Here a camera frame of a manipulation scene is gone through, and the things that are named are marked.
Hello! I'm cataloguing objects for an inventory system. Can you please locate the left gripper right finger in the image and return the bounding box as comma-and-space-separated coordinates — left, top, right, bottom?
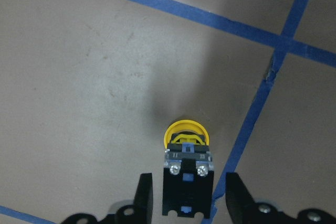
225, 173, 335, 223

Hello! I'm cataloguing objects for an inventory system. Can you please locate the yellow push button switch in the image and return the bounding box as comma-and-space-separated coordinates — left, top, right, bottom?
162, 119, 214, 219

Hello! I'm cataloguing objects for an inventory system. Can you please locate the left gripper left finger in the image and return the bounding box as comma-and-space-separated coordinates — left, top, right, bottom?
62, 173, 153, 223

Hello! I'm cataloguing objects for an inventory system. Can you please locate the brown paper table cover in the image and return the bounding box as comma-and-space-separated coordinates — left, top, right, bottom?
1, 0, 335, 223

